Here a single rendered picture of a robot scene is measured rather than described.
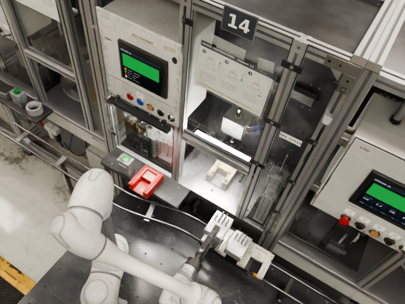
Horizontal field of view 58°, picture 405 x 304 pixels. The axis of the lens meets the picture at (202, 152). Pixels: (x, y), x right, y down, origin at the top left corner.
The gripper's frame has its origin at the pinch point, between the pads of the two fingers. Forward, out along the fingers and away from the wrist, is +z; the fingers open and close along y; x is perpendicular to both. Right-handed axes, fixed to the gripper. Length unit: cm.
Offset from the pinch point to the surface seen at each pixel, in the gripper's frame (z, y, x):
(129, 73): 20, 55, 62
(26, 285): -61, -101, 103
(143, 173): 12, -8, 53
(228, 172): 40.0, -7.6, 13.4
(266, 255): 12.4, -17.1, -26.6
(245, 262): 2.6, -15.5, -19.2
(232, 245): 4.7, -10.9, -9.5
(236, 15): 23, 99, 18
